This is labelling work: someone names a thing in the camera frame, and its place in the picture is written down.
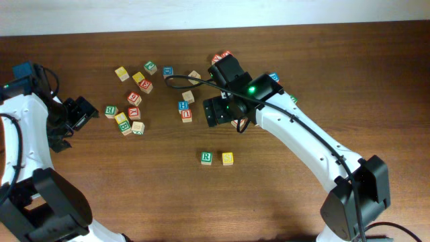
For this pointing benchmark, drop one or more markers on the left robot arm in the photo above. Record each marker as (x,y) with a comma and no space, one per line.
(37,203)

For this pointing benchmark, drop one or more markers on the green R block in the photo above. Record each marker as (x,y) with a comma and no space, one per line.
(206,158)

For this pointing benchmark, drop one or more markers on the blue D block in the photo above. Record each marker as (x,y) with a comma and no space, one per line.
(167,71)

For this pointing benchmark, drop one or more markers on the green B block lower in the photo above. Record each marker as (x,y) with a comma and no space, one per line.
(125,128)

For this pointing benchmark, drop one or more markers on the green P block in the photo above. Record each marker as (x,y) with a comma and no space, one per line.
(150,67)

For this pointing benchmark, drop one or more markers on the yellow 1 block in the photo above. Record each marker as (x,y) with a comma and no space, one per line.
(120,118)

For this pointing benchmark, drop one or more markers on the green V block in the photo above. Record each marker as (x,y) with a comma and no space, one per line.
(294,99)

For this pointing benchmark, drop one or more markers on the red E block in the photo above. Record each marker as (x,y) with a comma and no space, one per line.
(145,86)

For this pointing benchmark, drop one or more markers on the plain 8 block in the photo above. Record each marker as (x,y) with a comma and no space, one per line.
(138,127)

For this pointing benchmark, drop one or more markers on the red U block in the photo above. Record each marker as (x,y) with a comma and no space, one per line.
(186,116)

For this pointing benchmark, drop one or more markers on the yellow block by E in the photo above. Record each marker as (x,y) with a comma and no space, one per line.
(138,78)

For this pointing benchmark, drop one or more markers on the blue P block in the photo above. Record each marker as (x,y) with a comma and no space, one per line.
(275,77)

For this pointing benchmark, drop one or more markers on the red 6 block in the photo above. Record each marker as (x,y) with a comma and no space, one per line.
(134,98)

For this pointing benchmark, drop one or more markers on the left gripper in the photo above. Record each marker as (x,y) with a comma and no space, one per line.
(80,112)

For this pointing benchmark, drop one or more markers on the yellow block far left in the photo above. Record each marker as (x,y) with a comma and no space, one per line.
(122,74)

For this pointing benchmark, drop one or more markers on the red K block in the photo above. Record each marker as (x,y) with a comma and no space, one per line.
(215,59)

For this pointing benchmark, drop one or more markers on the plain wooden block centre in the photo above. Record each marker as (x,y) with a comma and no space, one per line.
(188,97)

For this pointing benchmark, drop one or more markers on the red 3 block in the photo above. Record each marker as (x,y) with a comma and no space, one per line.
(235,123)

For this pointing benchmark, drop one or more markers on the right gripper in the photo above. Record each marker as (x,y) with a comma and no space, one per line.
(222,110)

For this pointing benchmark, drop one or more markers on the yellow S block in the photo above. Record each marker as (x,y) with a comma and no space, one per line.
(227,159)

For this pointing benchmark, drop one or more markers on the blue H block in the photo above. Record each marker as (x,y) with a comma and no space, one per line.
(183,105)

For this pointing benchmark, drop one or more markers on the green B block left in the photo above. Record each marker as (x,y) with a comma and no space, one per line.
(111,111)

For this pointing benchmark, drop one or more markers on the red Q block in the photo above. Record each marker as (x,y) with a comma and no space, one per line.
(226,53)

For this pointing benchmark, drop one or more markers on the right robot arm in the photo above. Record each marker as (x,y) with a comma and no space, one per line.
(358,189)

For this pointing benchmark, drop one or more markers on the red Y block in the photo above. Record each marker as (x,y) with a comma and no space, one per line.
(134,113)

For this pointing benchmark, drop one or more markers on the yellow side plain block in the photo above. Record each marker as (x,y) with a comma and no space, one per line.
(194,74)

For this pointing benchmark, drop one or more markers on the green b block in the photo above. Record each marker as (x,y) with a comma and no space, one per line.
(111,111)
(125,128)

